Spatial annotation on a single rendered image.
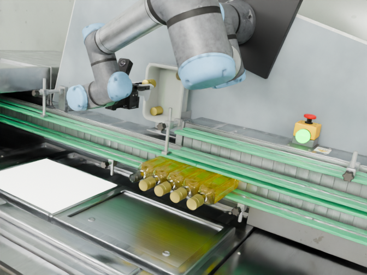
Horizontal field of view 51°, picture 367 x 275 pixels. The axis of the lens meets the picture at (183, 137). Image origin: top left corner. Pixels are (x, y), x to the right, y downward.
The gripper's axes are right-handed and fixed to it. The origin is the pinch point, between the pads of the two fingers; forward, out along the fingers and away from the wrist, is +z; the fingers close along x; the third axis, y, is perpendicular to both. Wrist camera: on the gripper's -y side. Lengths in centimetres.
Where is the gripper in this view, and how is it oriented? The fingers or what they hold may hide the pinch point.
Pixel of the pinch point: (147, 84)
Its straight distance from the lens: 141.8
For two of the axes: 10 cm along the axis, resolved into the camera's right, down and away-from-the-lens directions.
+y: -1.0, 9.6, 2.7
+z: 5.2, -1.8, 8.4
